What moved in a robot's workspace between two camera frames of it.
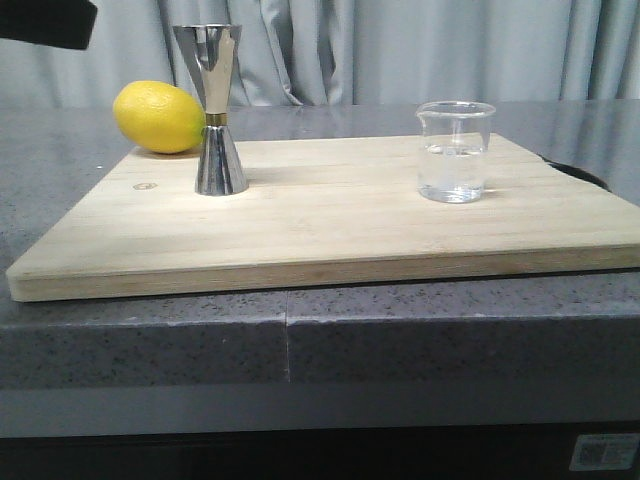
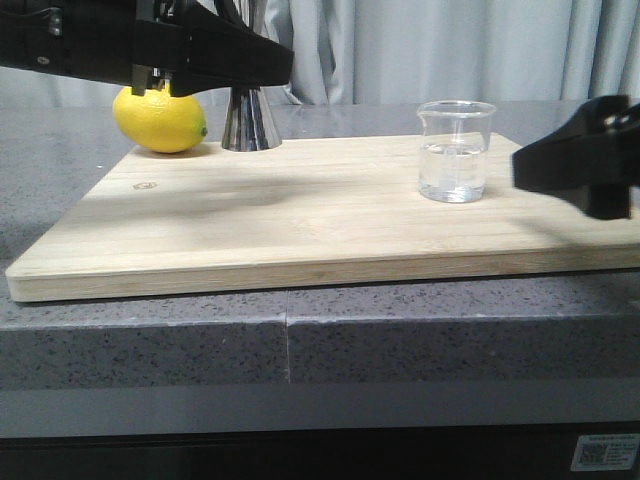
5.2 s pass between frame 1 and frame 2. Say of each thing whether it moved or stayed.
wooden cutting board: stayed
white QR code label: stayed
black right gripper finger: moved
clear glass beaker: stayed
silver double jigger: moved
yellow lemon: stayed
